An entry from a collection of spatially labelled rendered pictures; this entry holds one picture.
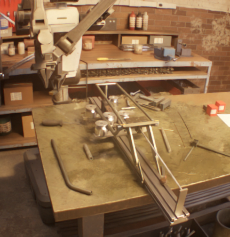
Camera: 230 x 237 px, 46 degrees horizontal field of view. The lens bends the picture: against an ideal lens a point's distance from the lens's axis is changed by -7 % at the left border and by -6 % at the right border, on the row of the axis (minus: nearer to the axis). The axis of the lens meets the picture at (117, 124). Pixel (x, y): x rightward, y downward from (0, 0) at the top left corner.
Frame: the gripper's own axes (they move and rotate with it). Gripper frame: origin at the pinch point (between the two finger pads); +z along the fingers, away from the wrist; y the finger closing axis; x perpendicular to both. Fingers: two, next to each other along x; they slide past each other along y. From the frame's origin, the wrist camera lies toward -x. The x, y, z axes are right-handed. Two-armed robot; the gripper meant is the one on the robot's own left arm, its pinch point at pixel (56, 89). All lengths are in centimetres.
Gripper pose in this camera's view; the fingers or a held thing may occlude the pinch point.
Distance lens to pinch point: 142.6
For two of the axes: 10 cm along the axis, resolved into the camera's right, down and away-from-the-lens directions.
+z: -0.6, 8.9, 4.6
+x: 3.8, -4.1, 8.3
